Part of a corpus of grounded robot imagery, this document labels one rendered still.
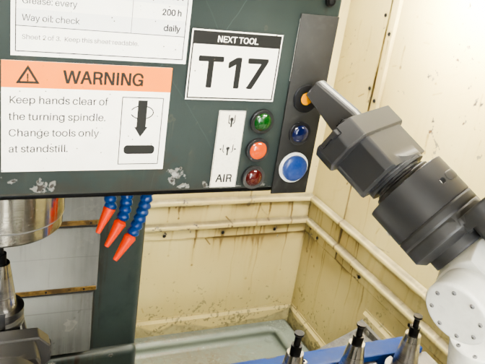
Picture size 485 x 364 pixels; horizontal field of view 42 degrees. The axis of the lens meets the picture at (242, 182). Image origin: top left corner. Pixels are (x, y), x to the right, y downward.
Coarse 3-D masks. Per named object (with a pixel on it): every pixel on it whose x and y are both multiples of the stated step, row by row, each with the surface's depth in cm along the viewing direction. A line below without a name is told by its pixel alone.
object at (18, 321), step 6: (18, 300) 88; (18, 306) 87; (24, 306) 88; (12, 312) 86; (18, 312) 86; (0, 318) 85; (6, 318) 84; (12, 318) 85; (18, 318) 87; (0, 324) 85; (6, 324) 85; (12, 324) 86; (18, 324) 86; (6, 330) 85
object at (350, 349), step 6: (348, 342) 99; (348, 348) 99; (354, 348) 98; (360, 348) 98; (348, 354) 99; (354, 354) 98; (360, 354) 98; (342, 360) 100; (348, 360) 99; (354, 360) 98; (360, 360) 99
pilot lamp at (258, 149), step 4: (256, 144) 68; (260, 144) 68; (264, 144) 68; (252, 148) 68; (256, 148) 68; (260, 148) 68; (264, 148) 68; (252, 152) 68; (256, 152) 68; (260, 152) 68; (264, 152) 68; (252, 156) 68; (256, 156) 68; (260, 156) 68
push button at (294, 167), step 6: (294, 156) 70; (300, 156) 71; (288, 162) 70; (294, 162) 70; (300, 162) 70; (306, 162) 71; (282, 168) 70; (288, 168) 70; (294, 168) 70; (300, 168) 71; (306, 168) 71; (288, 174) 70; (294, 174) 71; (300, 174) 71; (288, 180) 71; (294, 180) 71
